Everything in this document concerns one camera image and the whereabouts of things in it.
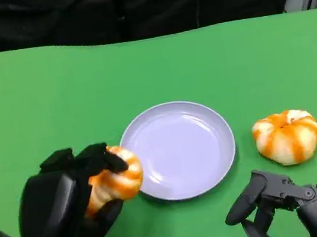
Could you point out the orange and white toy bread roll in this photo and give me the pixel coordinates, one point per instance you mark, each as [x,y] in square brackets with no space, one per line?
[123,182]
[287,139]

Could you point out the black backdrop curtain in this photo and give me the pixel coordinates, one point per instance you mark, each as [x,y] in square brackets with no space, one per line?
[97,7]

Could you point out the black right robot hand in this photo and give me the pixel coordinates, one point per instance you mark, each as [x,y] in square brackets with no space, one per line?
[314,214]

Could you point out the green table cloth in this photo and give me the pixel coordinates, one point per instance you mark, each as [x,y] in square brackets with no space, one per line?
[51,97]

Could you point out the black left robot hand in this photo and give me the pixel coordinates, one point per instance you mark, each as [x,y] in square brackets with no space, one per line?
[48,204]

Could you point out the lilac plate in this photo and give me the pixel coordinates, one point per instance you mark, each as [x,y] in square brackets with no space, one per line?
[179,151]

